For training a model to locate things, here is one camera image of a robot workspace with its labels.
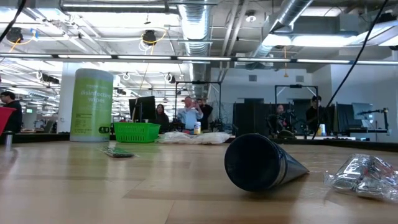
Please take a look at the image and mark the dark blue toiletry tube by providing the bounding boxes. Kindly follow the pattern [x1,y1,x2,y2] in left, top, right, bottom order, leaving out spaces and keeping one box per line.
[223,133,311,193]

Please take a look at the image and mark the black comb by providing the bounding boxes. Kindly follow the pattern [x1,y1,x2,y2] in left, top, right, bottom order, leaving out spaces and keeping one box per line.
[99,145,139,159]

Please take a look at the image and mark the silver nail clipper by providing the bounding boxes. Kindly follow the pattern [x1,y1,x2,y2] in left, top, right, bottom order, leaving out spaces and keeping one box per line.
[323,153,398,202]

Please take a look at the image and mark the person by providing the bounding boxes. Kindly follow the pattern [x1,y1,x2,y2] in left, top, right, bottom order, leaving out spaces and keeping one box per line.
[177,96,205,131]
[197,98,215,131]
[0,91,23,134]
[154,103,170,134]
[306,95,327,131]
[267,104,295,136]

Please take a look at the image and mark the black partition panel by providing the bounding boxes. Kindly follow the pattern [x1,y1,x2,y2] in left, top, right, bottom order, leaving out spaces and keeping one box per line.
[232,98,274,138]

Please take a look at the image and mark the long ceiling light strip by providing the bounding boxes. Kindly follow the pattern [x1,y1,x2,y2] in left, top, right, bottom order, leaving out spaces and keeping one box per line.
[0,53,398,65]

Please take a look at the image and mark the black background monitor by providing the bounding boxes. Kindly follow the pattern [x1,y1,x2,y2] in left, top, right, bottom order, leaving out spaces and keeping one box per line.
[128,95,157,123]

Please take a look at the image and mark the small green plastic basket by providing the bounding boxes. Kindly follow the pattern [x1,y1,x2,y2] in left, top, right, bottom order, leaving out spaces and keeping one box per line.
[113,121,162,144]

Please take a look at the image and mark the black ceiling-mounted device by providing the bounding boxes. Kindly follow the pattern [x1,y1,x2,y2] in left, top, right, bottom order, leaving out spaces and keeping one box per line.
[142,29,158,46]
[5,27,24,44]

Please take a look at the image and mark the yellow hanging pendant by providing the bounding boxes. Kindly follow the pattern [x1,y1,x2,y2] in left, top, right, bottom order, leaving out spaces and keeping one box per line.
[282,46,289,78]

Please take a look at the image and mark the green disinfecting wipes canister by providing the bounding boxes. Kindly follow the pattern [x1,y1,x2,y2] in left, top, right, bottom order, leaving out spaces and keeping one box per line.
[70,68,114,142]

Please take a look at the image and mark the grey background monitor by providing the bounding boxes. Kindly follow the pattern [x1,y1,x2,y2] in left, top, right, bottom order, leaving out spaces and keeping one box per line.
[351,102,374,121]

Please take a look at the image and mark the small grey cylinder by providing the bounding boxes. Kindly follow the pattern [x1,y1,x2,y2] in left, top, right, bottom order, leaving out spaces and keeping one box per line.
[4,130,14,151]

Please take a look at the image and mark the black background rig frame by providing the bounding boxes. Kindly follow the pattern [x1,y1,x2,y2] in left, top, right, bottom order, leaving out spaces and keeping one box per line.
[175,81,223,131]
[274,84,319,106]

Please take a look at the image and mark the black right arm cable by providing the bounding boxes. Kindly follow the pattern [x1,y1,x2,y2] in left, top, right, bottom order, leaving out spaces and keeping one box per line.
[312,0,389,140]

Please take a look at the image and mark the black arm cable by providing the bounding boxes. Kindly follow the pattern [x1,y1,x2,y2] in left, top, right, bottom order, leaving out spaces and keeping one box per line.
[0,0,27,44]
[312,0,389,140]

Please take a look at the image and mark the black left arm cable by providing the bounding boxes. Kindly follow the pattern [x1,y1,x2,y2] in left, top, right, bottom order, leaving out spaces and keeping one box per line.
[0,0,27,44]

